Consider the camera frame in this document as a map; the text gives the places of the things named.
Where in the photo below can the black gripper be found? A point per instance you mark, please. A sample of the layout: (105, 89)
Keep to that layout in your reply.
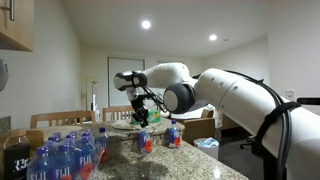
(138, 106)

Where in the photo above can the Fiji water bottle blue cap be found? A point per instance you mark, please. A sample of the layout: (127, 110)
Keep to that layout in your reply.
(38, 166)
(52, 139)
(102, 143)
(62, 166)
(85, 160)
(70, 137)
(86, 135)
(174, 136)
(145, 143)

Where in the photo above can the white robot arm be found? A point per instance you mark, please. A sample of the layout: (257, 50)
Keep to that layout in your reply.
(240, 100)

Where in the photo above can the plastic-wrapped water bottle pack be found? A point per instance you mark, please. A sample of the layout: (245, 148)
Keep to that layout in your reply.
(97, 155)

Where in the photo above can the green tissue box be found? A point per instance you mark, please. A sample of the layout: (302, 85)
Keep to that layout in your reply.
(153, 116)

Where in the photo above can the plate with food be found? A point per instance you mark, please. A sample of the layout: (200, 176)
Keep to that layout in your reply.
(123, 125)

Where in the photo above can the wooden dining chair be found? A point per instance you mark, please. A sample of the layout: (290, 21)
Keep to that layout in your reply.
(116, 111)
(63, 116)
(196, 128)

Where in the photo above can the white window blind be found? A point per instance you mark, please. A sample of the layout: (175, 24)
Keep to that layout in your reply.
(125, 66)

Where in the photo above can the white bin with plastic liner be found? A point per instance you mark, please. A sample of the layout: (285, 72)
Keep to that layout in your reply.
(206, 148)

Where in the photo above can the recessed ceiling light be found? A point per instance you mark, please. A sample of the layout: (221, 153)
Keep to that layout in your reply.
(213, 37)
(146, 24)

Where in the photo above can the dark glass jar white print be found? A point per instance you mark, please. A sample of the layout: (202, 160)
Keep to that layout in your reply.
(16, 160)

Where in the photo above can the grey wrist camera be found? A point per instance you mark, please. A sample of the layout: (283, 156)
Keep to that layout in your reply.
(143, 96)

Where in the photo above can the wooden wall cabinet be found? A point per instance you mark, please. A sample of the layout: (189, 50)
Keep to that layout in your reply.
(23, 26)

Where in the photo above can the white wall outlet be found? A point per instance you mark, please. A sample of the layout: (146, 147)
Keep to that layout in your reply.
(290, 95)

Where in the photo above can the black stereo camera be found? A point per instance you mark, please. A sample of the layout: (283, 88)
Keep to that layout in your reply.
(308, 101)

